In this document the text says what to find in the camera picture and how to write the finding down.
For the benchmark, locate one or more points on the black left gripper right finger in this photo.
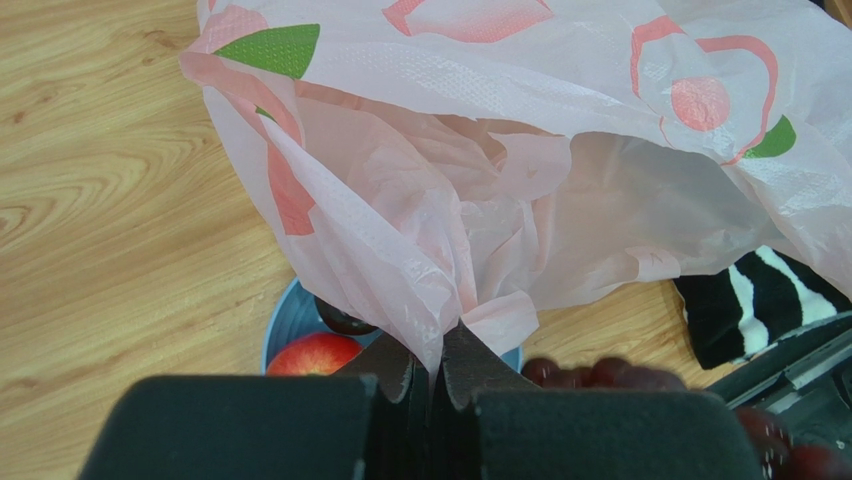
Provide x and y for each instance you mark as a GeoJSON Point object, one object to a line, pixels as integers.
{"type": "Point", "coordinates": [489, 422]}

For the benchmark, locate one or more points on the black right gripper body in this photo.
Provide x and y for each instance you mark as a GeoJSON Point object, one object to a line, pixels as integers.
{"type": "Point", "coordinates": [806, 381]}

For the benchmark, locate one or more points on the dark purple mangosteen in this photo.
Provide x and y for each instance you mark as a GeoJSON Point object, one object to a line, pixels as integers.
{"type": "Point", "coordinates": [340, 322]}

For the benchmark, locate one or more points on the blue plate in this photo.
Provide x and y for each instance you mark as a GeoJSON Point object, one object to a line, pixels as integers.
{"type": "Point", "coordinates": [296, 317]}

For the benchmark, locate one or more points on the pink peach-print plastic bag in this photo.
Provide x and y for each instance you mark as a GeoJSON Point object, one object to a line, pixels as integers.
{"type": "Point", "coordinates": [429, 163]}

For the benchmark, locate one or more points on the red apple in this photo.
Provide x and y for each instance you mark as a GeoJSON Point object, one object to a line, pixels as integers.
{"type": "Point", "coordinates": [316, 354]}

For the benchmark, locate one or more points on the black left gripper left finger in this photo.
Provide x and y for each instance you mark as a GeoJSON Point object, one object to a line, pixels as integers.
{"type": "Point", "coordinates": [363, 422]}

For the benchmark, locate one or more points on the black white zebra towel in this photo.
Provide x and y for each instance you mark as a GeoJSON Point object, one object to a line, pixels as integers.
{"type": "Point", "coordinates": [764, 298]}

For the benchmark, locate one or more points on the dark red grape bunch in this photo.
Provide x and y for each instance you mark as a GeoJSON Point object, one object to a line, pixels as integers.
{"type": "Point", "coordinates": [618, 420]}

